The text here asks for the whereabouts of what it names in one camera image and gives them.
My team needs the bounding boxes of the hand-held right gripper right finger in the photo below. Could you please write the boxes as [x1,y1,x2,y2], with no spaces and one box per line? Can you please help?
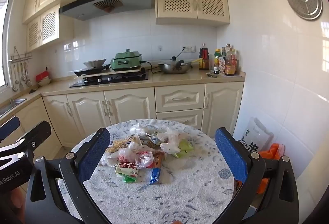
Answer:
[214,127,300,224]

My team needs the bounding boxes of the metal wall utensil rack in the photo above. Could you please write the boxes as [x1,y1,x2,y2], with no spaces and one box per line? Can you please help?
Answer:
[9,46,33,62]

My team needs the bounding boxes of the clear red printed plastic bag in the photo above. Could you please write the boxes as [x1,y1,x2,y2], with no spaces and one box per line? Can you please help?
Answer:
[101,142,155,169]

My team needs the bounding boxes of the red white noodle packet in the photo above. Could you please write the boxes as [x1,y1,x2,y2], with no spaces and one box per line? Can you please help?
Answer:
[115,161,140,183]

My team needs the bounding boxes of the white green carton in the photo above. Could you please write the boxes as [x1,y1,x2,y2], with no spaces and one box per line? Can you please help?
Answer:
[145,131,165,149]

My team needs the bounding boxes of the steel wok with black handle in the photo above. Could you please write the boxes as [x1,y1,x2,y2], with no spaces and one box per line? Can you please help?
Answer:
[157,56,193,74]

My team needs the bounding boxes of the green electric hot pot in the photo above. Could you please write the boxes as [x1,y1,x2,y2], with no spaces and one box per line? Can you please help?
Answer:
[110,49,143,72]

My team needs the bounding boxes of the orange plastic bag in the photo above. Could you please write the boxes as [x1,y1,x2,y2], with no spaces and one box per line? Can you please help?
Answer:
[258,143,286,195]

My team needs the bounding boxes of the window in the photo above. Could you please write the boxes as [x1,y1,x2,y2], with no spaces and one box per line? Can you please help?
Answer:
[0,0,12,88]

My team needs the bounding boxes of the large dark sauce bottle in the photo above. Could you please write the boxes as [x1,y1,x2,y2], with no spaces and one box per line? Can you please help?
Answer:
[198,43,210,71]

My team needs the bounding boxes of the black glass gas stove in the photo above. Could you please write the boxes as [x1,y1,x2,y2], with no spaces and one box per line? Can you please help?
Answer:
[69,70,149,89]

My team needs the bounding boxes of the orange brown snack wrapper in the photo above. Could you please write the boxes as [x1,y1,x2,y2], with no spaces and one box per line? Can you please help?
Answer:
[152,151,165,169]

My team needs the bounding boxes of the white printed rice bag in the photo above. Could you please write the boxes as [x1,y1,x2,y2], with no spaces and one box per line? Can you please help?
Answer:
[242,117,274,152]

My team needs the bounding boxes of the cluster of condiment bottles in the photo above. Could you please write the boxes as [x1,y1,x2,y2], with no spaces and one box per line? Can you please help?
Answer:
[213,44,238,77]

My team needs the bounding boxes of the paper folding fan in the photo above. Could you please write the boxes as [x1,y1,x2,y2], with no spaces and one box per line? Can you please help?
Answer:
[93,0,124,13]

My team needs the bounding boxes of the wide cream lattice cabinet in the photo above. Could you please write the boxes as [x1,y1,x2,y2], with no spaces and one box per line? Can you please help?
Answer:
[154,0,230,25]

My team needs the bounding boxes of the silver frying pan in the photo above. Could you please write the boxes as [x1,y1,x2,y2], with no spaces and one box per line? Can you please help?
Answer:
[83,58,107,68]

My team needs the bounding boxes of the green snack packet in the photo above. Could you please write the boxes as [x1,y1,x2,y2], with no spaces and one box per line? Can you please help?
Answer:
[172,139,194,158]

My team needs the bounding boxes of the thin wooden board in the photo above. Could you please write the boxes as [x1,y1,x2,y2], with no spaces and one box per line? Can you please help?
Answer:
[82,67,146,78]

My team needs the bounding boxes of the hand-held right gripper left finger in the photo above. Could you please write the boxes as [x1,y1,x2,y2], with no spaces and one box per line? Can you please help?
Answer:
[25,127,111,224]

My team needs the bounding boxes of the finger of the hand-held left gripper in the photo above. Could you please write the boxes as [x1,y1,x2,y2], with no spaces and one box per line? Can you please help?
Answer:
[0,116,20,141]
[0,121,52,156]

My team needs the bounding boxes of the steel kitchen sink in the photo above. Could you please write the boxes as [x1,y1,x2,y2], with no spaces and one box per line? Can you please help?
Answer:
[0,98,27,118]

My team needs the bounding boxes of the small cream lattice cabinet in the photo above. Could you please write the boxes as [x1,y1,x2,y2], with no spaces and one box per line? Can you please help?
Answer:
[26,4,61,52]

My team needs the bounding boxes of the large cream drawer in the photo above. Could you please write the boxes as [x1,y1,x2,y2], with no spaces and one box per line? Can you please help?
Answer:
[154,84,205,113]

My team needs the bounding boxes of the row of hanging metal utensils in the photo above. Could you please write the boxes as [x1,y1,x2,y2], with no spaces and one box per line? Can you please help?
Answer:
[10,61,32,92]

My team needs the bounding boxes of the yellow cereal snack packet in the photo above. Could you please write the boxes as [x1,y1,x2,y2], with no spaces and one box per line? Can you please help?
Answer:
[107,136,140,154]

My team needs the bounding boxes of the middle cream drawer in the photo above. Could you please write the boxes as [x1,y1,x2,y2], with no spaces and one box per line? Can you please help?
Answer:
[156,109,204,130]

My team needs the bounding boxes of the blue snack wrapper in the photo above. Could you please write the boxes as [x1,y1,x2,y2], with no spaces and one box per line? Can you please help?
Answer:
[148,167,162,186]

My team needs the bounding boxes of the cream lower kitchen cabinet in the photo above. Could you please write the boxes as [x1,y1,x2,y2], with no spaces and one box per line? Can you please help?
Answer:
[0,70,246,155]

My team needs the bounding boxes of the clear thin plastic bag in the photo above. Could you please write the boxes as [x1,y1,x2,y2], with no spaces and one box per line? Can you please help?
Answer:
[131,122,155,137]

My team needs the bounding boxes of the black hot pot power cable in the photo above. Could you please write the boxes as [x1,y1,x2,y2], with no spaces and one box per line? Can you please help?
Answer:
[141,61,161,74]

